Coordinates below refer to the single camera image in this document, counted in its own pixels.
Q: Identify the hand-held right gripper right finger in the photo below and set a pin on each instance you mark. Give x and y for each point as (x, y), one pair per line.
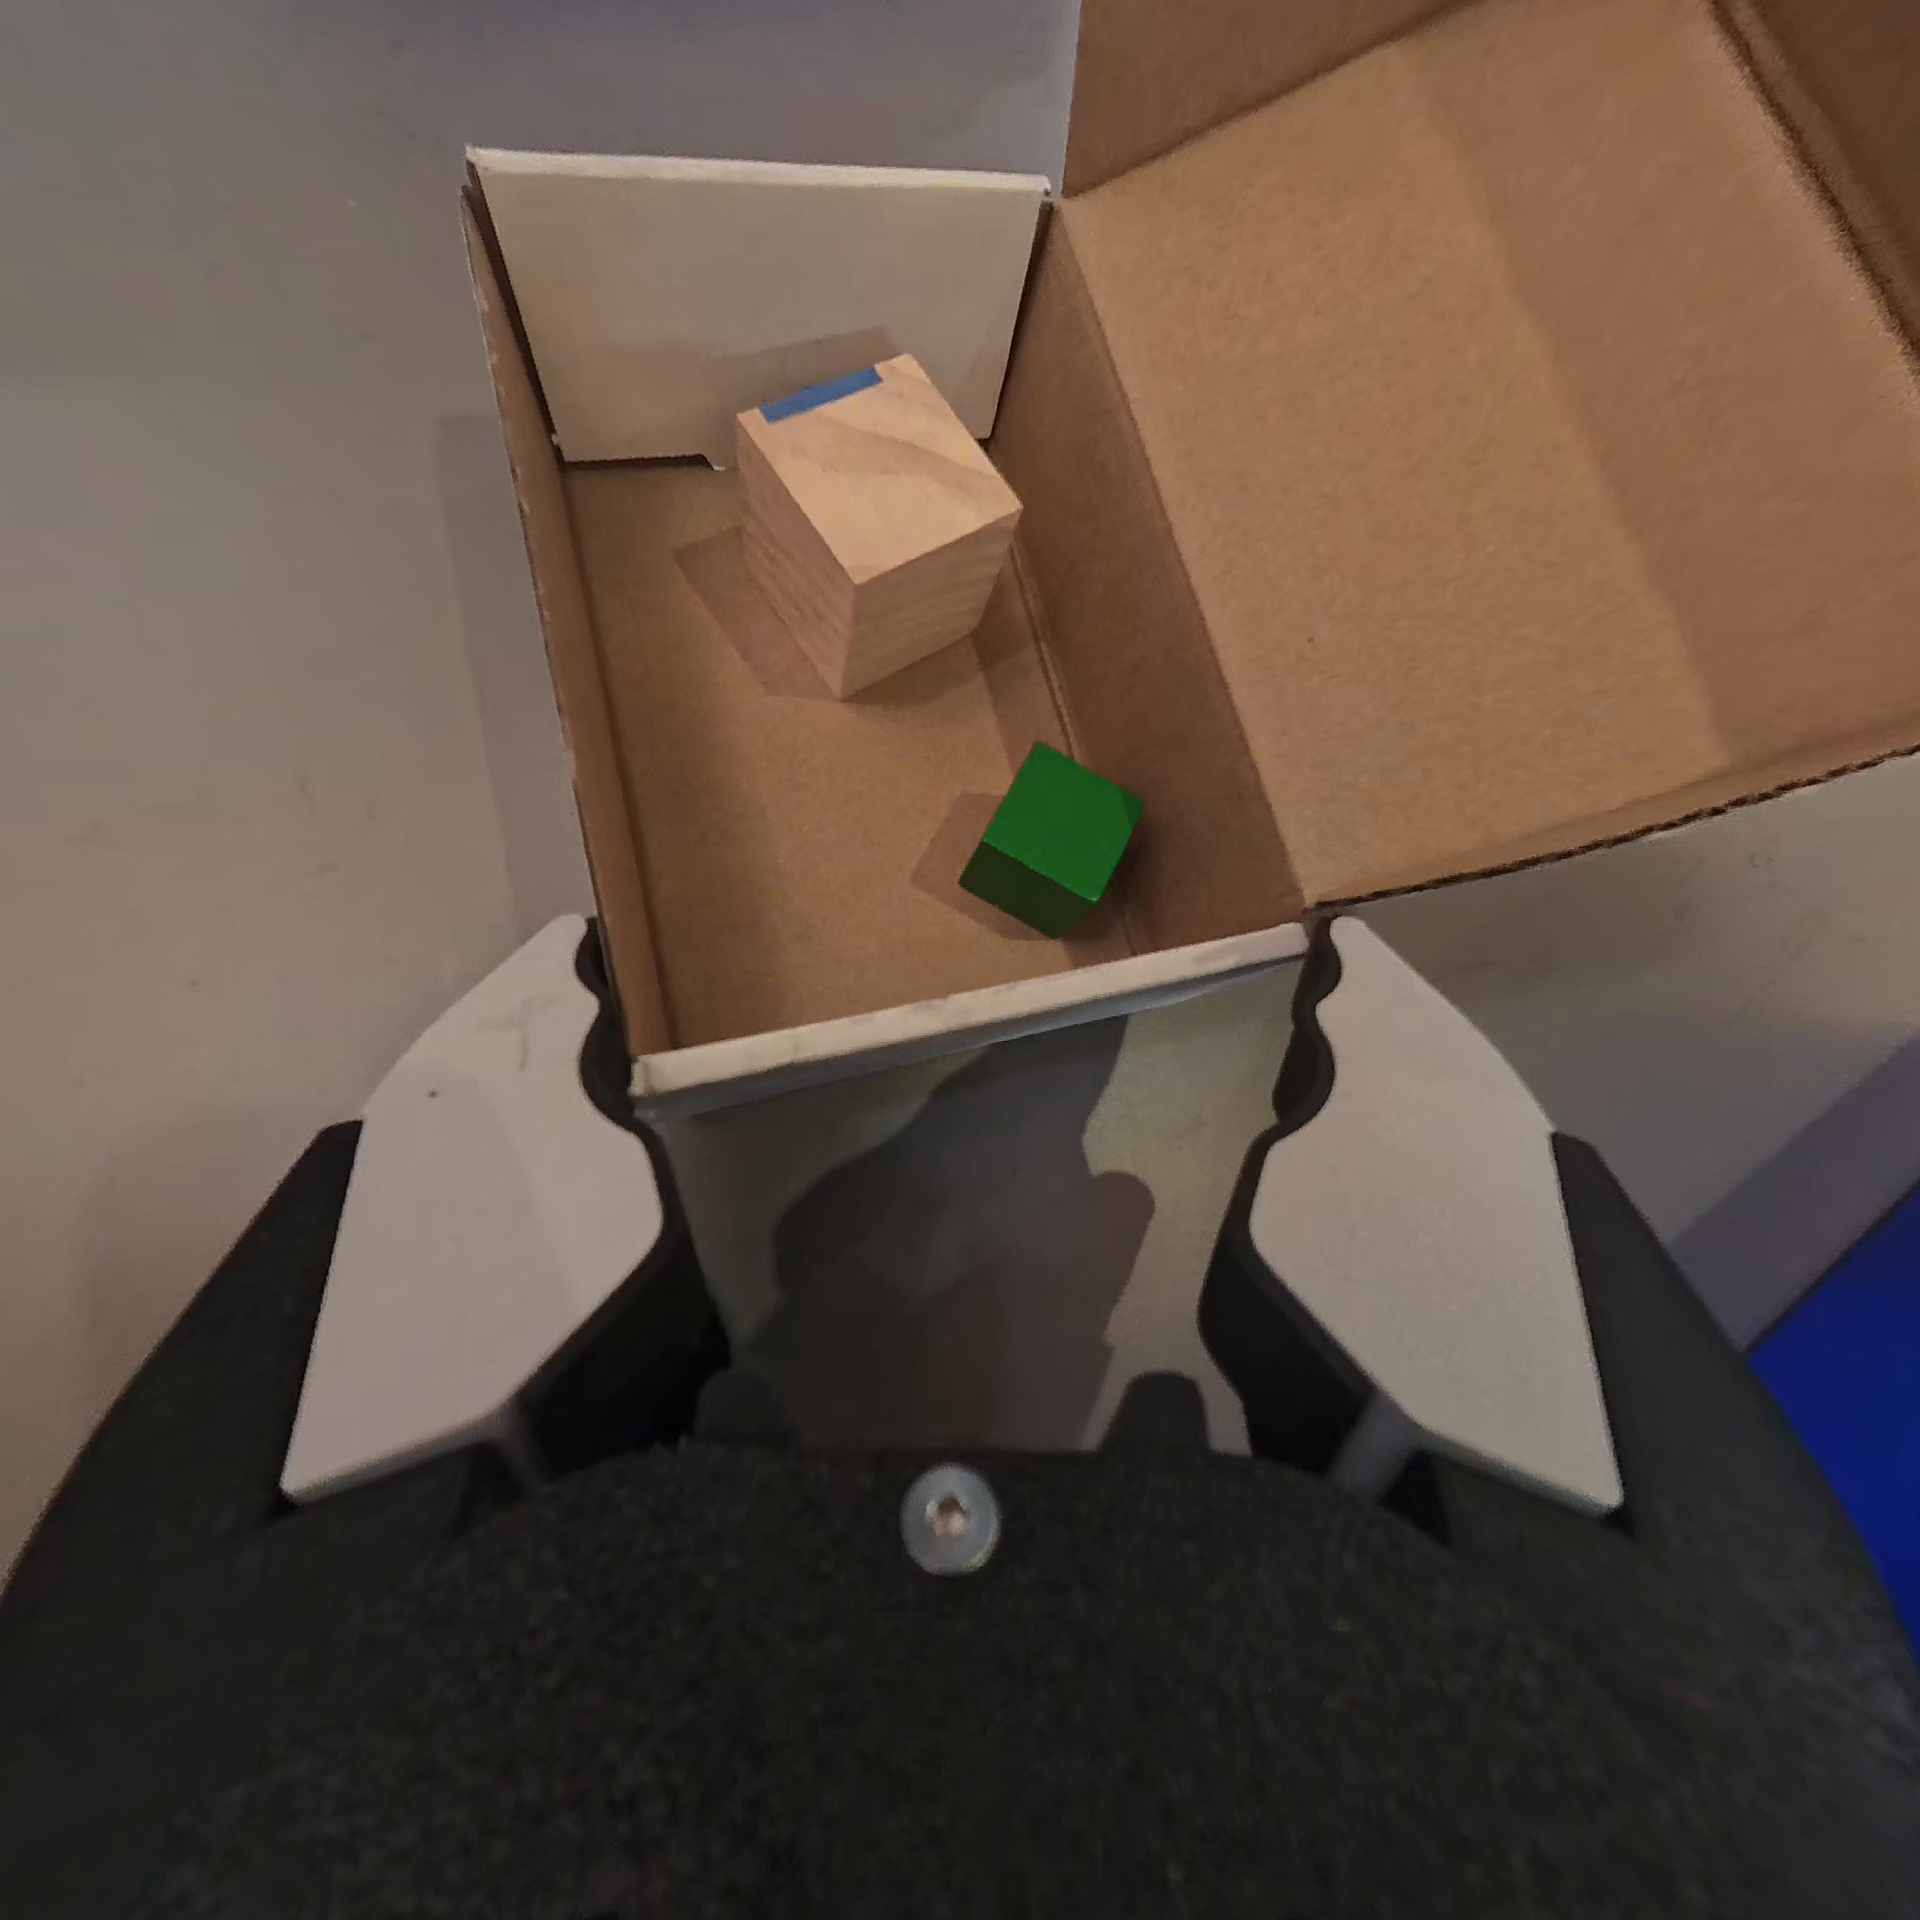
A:
(1440, 1244)

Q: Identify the wooden cube with blue tape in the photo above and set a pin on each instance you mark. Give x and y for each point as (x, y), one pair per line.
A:
(884, 509)

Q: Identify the blue plastic bin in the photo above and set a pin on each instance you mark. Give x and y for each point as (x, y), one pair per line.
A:
(1862, 1395)

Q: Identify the green cube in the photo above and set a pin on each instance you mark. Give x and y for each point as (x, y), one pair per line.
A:
(1059, 825)

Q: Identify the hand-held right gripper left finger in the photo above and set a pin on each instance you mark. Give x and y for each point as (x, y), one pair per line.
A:
(464, 1244)

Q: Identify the white cardboard box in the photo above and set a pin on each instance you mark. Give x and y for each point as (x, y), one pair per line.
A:
(1500, 450)

